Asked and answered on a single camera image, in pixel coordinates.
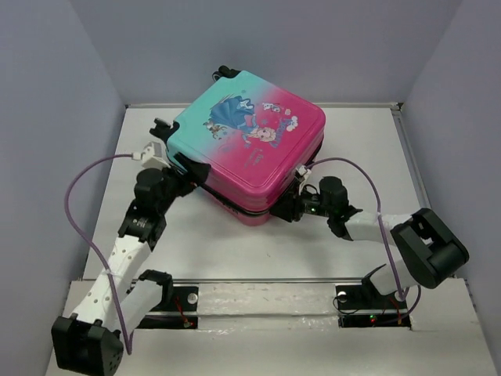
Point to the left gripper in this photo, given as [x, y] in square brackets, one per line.
[188, 175]

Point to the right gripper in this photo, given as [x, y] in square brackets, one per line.
[290, 205]

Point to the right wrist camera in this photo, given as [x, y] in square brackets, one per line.
[302, 173]

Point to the pink and teal suitcase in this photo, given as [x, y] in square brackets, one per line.
[252, 133]

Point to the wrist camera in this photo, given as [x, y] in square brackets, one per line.
[302, 173]
[153, 156]

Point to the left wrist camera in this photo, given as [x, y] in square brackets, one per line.
[153, 156]

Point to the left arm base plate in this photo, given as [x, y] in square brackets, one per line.
[180, 313]

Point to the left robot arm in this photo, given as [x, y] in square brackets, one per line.
[97, 334]

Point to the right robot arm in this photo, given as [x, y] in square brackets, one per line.
[430, 252]

